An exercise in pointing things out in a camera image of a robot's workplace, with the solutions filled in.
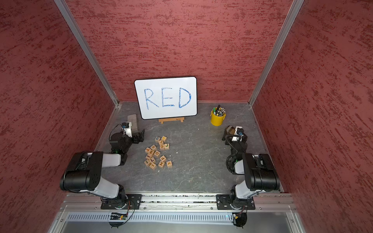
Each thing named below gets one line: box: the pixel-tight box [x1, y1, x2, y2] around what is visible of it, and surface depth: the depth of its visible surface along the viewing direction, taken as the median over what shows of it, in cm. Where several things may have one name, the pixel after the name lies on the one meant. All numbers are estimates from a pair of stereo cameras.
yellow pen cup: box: [210, 104, 227, 127], surface depth 105 cm
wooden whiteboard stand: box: [158, 116, 186, 125], surface depth 107 cm
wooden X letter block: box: [166, 160, 173, 169], surface depth 87 cm
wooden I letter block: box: [149, 162, 157, 171], surface depth 86 cm
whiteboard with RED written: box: [134, 76, 198, 120], surface depth 100 cm
